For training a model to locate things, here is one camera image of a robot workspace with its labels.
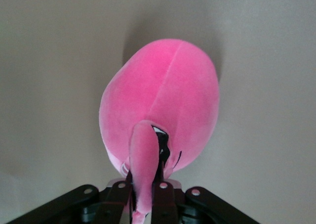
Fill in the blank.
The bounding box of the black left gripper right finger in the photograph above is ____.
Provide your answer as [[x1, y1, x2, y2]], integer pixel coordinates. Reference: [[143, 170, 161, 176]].
[[152, 180, 260, 224]]

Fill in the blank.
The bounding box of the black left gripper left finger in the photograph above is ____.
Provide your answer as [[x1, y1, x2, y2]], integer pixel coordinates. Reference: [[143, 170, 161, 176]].
[[6, 181, 134, 224]]

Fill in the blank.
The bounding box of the bright pink round plush toy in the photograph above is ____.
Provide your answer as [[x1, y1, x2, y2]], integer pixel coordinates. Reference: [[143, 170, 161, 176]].
[[98, 38, 220, 224]]

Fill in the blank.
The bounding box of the brown table mat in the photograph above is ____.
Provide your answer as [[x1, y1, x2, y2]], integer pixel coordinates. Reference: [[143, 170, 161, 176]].
[[0, 0, 316, 224]]

